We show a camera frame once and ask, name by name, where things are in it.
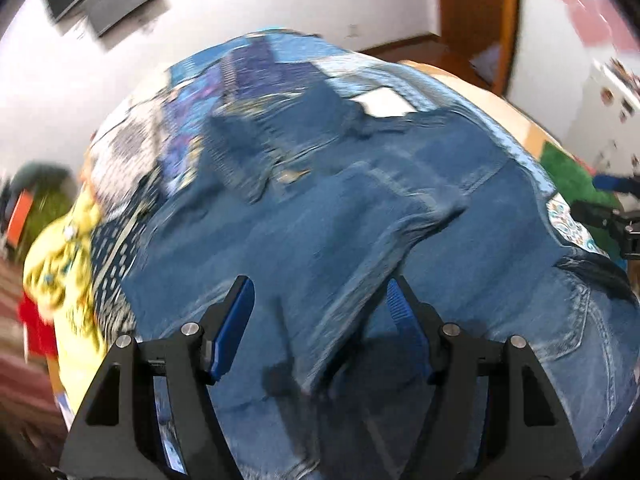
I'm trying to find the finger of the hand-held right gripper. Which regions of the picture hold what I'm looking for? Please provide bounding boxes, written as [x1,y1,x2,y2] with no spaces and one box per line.
[570,200,626,233]
[593,174,640,195]

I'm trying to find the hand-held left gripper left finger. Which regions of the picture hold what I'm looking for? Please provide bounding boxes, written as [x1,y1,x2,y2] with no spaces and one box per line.
[59,275,256,480]

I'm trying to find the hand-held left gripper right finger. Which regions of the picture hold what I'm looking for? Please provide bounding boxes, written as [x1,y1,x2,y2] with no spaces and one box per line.
[386,276,584,480]

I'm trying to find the blue denim jeans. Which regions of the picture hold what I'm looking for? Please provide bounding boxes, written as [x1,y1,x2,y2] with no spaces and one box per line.
[120,77,640,480]

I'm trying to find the green floor mat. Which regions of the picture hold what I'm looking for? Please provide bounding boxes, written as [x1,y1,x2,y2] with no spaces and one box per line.
[539,140,623,213]

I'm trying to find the white cabinet with stickers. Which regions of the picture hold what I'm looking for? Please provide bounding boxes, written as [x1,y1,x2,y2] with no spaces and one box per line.
[562,57,640,178]

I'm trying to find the yellow patterned cloth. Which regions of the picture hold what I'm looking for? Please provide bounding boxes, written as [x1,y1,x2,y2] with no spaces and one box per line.
[22,187,116,411]

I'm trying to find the red cloth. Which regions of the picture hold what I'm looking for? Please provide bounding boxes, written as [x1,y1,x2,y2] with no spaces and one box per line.
[18,292,58,358]

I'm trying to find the brown wooden door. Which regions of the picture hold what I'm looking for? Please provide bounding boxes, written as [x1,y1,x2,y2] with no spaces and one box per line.
[360,0,522,97]

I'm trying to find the blue patchwork blanket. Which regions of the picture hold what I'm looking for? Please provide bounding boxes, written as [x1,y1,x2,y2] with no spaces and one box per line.
[82,26,613,341]

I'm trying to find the orange object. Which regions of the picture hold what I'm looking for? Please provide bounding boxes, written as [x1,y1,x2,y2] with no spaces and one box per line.
[6,191,35,248]

